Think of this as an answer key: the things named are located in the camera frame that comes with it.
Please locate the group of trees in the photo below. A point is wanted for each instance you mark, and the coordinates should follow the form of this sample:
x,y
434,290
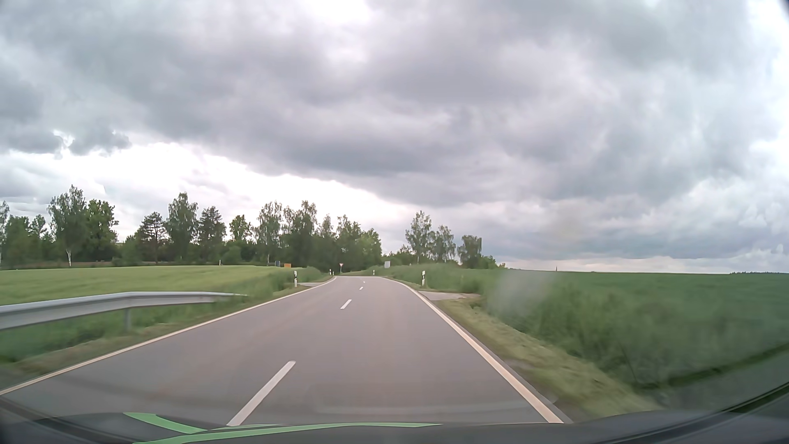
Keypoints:
x,y
437,243

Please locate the grey asphalt road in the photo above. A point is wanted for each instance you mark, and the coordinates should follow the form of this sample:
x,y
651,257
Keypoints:
x,y
370,345

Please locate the mown grass verge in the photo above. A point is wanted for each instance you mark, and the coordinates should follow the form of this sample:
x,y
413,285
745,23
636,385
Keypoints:
x,y
542,364

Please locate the row of trees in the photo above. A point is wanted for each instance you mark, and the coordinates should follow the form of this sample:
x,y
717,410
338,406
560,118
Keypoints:
x,y
185,237

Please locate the road markings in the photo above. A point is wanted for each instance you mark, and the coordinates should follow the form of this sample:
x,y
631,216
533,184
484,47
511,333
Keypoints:
x,y
262,393

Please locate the car's own bonnet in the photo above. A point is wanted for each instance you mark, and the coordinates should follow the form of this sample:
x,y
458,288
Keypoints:
x,y
555,431

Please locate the green crop field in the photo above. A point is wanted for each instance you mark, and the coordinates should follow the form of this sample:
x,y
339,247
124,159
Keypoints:
x,y
647,314

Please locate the green grass field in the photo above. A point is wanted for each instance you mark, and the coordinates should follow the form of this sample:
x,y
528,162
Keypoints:
x,y
92,280

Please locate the grey metal guard rail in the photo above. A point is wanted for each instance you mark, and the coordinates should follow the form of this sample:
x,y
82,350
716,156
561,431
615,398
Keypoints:
x,y
92,303

